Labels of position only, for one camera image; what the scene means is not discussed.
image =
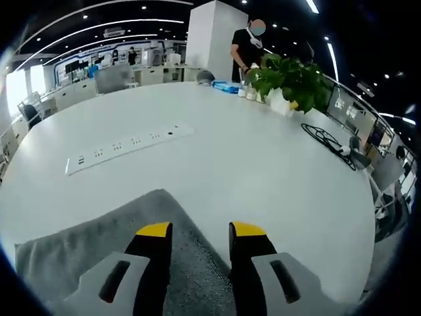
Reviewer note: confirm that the grey mesh office chair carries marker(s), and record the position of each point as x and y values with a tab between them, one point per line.
112	79

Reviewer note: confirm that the white inset power strip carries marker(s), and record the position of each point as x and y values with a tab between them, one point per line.
131	146

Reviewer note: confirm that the grey towel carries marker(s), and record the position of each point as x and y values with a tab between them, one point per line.
82	240

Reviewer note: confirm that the blue packet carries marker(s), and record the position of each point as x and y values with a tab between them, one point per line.
226	86

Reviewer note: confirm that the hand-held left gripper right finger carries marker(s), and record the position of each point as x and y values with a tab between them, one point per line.
253	283

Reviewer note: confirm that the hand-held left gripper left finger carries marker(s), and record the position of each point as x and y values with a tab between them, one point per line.
144	273

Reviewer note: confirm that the grey cap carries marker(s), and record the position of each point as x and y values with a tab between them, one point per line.
205	77

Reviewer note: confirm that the black office chair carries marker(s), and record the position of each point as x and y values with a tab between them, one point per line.
31	115

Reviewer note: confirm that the small white bottles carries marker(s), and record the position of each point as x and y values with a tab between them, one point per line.
249	93

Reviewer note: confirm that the dark monitor screen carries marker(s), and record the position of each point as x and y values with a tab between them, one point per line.
352	112

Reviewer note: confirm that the green potted plant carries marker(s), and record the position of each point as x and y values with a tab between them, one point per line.
296	80

